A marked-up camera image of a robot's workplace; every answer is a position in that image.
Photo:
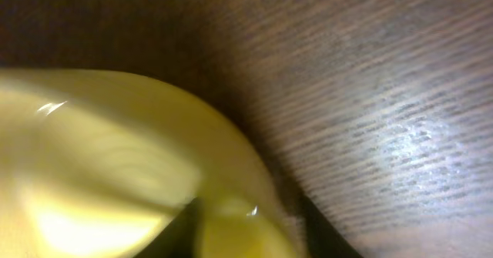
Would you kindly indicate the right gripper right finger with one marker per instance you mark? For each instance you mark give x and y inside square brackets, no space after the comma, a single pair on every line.
[323,240]

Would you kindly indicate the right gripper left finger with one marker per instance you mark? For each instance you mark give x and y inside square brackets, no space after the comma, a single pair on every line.
[178,238]

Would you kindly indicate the yellow bowl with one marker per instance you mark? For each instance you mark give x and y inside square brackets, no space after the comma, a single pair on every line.
[99,163]

